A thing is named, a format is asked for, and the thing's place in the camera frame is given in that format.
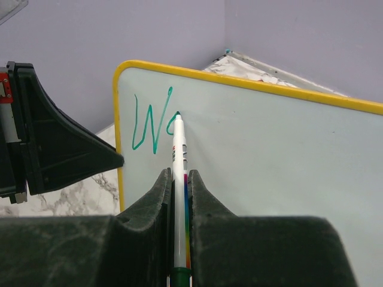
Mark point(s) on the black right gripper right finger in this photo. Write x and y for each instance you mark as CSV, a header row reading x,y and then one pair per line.
x,y
231,250

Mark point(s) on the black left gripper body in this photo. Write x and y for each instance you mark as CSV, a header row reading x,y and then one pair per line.
x,y
13,134

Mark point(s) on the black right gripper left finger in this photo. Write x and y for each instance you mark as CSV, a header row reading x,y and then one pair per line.
x,y
129,249

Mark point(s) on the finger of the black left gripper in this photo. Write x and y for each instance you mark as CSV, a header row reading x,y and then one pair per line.
x,y
58,151

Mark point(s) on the white green whiteboard marker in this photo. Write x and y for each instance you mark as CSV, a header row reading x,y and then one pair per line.
x,y
181,270

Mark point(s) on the yellow framed whiteboard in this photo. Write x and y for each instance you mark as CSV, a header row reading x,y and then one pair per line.
x,y
261,149

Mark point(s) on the aluminium table edge frame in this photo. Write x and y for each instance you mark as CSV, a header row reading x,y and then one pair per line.
x,y
239,65

